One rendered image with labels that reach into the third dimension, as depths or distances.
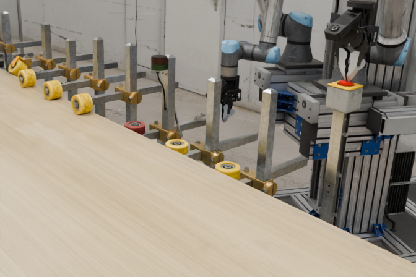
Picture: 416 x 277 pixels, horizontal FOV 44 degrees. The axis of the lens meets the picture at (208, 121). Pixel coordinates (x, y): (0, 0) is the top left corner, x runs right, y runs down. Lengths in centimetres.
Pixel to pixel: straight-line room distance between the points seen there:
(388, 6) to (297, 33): 68
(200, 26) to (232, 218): 431
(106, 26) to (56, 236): 567
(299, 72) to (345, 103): 119
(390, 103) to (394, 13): 44
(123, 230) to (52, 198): 26
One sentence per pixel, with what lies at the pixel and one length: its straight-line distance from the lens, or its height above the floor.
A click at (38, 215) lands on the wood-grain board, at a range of 139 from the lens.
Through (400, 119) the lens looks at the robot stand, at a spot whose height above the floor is 94.
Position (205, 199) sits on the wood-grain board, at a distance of 143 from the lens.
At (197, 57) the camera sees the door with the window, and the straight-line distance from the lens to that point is 562.
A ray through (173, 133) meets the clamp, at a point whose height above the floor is 87.
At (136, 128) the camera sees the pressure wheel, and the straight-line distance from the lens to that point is 194.
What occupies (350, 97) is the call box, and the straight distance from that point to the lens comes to 142.
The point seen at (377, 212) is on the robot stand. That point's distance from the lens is 275.
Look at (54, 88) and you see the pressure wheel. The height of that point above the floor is 96.
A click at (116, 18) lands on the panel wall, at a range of 664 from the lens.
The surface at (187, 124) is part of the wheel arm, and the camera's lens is 214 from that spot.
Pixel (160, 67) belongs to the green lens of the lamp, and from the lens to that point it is 191.
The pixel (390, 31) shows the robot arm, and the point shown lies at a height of 129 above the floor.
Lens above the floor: 156
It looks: 19 degrees down
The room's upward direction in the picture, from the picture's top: 2 degrees clockwise
